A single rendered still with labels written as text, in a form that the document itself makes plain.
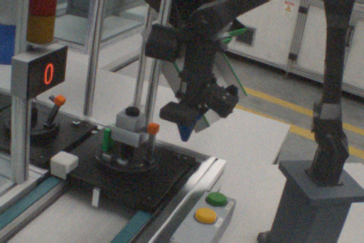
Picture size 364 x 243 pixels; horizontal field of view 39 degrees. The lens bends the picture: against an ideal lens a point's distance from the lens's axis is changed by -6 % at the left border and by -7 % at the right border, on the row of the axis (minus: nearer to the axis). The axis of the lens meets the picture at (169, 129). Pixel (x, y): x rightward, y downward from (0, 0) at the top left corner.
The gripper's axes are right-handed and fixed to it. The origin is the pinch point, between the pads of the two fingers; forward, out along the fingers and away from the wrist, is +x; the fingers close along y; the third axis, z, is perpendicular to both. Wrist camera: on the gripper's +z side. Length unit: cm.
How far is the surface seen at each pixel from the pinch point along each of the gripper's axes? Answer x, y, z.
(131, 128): 3.2, -2.3, -10.9
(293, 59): 90, 399, -25
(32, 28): -19.1, -21.5, -23.9
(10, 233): 17.6, -30.4, -21.0
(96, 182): 12.6, -11.5, -13.0
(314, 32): 59, 400, -11
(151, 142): 5.7, -0.8, -6.7
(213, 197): 12.4, -2.5, 8.9
